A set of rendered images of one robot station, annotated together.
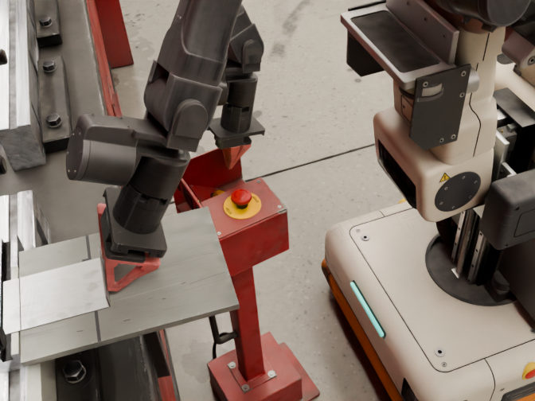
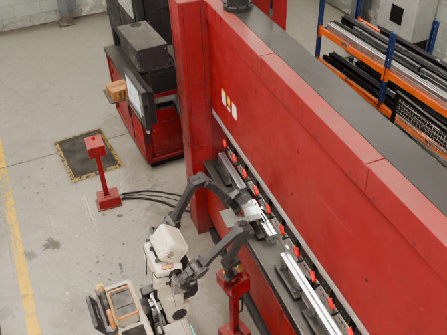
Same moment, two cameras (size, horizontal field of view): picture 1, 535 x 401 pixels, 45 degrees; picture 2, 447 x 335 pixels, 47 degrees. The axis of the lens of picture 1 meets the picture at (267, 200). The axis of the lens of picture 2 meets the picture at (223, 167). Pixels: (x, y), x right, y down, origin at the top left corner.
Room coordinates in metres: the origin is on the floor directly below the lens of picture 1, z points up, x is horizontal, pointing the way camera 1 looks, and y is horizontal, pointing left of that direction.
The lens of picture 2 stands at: (3.19, -0.22, 3.62)
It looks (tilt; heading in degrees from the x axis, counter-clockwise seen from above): 39 degrees down; 174
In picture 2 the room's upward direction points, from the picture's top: 2 degrees counter-clockwise
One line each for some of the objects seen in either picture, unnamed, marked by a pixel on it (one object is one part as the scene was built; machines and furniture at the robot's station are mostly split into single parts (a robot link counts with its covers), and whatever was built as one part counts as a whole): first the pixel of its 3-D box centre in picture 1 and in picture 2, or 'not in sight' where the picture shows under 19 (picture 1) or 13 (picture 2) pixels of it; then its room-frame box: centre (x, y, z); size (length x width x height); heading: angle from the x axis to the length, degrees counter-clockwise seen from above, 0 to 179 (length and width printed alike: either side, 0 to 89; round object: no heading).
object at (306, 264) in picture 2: not in sight; (311, 260); (1.25, 0.51, 1.26); 0.15 x 0.09 x 0.17; 13
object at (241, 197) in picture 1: (241, 200); not in sight; (0.87, 0.05, 0.79); 0.04 x 0.04 x 0.04
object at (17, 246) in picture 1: (9, 298); (259, 213); (0.52, 0.34, 0.98); 0.20 x 0.03 x 0.03; 13
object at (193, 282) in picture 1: (124, 278); (240, 215); (0.53, 0.19, 1.00); 0.26 x 0.18 x 0.01; 103
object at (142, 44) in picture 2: not in sight; (148, 82); (-0.62, -0.39, 1.53); 0.51 x 0.25 x 0.85; 18
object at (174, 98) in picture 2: not in sight; (171, 110); (-0.71, -0.22, 1.17); 0.40 x 0.24 x 0.07; 13
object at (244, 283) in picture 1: (243, 311); (233, 309); (0.90, 0.08, 0.39); 0.05 x 0.05 x 0.54; 26
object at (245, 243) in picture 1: (228, 204); (233, 278); (0.90, 0.08, 0.75); 0.20 x 0.16 x 0.18; 26
